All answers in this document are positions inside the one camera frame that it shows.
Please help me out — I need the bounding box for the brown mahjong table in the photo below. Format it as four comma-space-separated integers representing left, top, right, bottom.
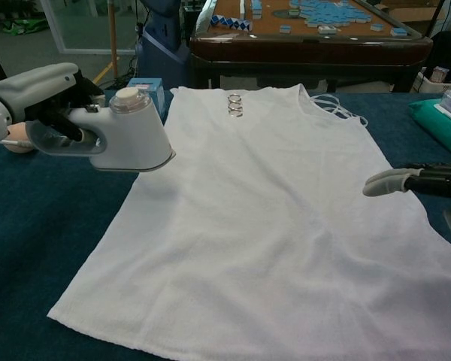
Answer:
189, 0, 435, 93

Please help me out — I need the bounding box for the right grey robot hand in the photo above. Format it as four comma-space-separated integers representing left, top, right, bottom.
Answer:
362, 162, 451, 256

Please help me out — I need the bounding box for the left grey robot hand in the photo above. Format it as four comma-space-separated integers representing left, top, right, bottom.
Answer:
0, 62, 107, 144

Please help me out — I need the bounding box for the green wet wipes pack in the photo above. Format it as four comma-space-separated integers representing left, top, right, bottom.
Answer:
407, 98, 451, 161

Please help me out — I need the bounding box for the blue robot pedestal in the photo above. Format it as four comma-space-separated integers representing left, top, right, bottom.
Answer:
135, 0, 196, 91

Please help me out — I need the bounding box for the white storage box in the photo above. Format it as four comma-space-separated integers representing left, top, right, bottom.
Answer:
416, 66, 451, 94

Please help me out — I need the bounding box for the white sleeveless top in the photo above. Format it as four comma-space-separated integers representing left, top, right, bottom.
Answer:
47, 83, 451, 361

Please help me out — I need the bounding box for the wooden pole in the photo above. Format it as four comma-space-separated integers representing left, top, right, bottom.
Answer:
107, 0, 120, 79

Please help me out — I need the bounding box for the white handheld garment steamer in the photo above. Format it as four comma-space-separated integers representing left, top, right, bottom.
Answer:
26, 88, 177, 174

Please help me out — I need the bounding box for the blue mahjong tile heap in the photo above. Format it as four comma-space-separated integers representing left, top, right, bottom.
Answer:
272, 0, 375, 28

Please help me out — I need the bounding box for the white braided cable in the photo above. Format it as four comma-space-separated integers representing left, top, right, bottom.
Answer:
0, 138, 30, 149

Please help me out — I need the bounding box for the blue white snake puzzle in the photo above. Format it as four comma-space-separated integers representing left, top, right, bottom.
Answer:
209, 14, 253, 32

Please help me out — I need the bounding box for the small light blue box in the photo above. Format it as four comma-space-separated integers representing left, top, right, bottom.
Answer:
127, 77, 167, 117

